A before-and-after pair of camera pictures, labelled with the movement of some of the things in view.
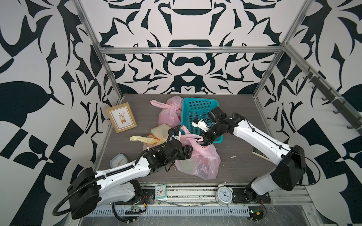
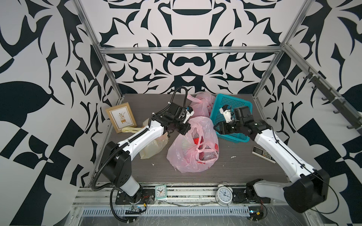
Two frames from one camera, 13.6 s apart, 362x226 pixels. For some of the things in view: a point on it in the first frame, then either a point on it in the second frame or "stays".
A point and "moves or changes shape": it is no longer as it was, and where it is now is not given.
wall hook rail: x=330 y=94 stays
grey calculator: x=256 y=152 stays
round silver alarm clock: x=224 y=195 stays
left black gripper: x=187 y=154 -> x=185 y=126
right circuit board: x=255 y=213 stays
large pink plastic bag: x=205 y=159 moves or changes shape
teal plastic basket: x=193 y=108 -> x=219 y=101
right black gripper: x=204 y=140 -> x=222 y=128
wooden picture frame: x=121 y=117 stays
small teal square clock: x=160 y=192 stays
